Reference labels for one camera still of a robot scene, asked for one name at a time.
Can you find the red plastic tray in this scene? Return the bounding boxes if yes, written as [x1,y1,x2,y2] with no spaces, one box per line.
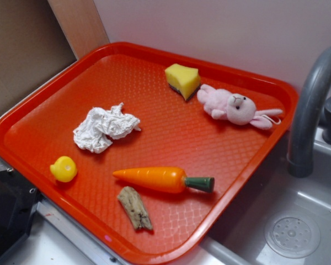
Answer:
[0,43,298,264]

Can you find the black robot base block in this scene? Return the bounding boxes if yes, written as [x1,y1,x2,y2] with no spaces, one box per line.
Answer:
[0,168,41,263]

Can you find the grey toy sink basin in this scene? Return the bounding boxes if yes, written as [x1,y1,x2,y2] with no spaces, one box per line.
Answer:
[201,136,331,264]

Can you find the brown cardboard panel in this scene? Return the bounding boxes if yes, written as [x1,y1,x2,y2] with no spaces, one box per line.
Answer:
[0,1,76,116]

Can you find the pink plush bunny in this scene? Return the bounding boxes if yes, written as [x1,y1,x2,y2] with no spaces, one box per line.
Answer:
[197,84,283,130]

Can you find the yellow rubber duck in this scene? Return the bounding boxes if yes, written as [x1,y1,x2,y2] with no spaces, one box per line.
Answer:
[50,156,78,183]

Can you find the crumpled white paper towel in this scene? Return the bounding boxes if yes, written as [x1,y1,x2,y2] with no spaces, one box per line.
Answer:
[73,103,141,154]

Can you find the yellow sponge piece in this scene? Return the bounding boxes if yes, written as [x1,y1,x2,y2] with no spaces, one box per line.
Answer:
[164,63,201,101]

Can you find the grey toy faucet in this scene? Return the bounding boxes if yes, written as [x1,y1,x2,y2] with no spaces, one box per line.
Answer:
[287,47,331,178]

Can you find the beige wood piece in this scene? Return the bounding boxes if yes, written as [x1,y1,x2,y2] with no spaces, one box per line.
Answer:
[117,186,153,231]

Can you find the orange plastic toy carrot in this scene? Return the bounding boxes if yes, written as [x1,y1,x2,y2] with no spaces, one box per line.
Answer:
[113,167,215,194]

